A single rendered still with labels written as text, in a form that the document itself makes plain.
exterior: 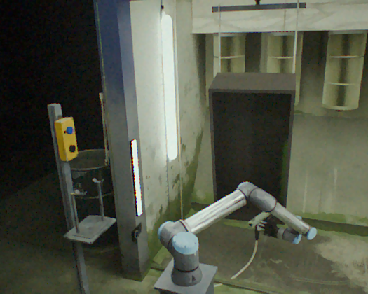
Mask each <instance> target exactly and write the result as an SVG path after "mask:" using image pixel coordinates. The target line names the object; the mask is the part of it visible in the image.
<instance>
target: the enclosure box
mask: <svg viewBox="0 0 368 294"><path fill-rule="evenodd" d="M296 78H297V74H296V73H295V74H292V73H250V72H217V74H216V76H215V77H214V80H213V82H212V83H211V85H210V87H209V89H208V94H209V107H210V135H211V149H212V177H213V191H214V203H216V202H218V201H219V200H221V199H223V198H225V197H226V196H228V195H230V194H231V193H234V192H235V191H237V189H238V187H239V185H240V184H241V183H243V182H249V183H252V184H253V185H255V186H256V187H258V188H261V189H262V190H264V191H265V192H267V193H268V194H270V195H272V196H273V197H274V198H276V200H277V203H280V205H282V206H283V207H285V208H287V194H288V185H289V161H290V153H291V144H292V127H293V118H294V103H295V94H296ZM262 212H263V211H262V210H261V209H258V208H257V207H255V206H254V205H253V204H250V203H248V204H246V205H244V206H242V207H240V208H239V209H237V210H236V211H234V212H233V213H231V214H229V215H228V216H226V217H224V218H223V219H229V220H236V221H248V222H249V221H251V220H252V219H253V218H255V217H256V216H258V215H259V214H261V213H262Z"/></svg>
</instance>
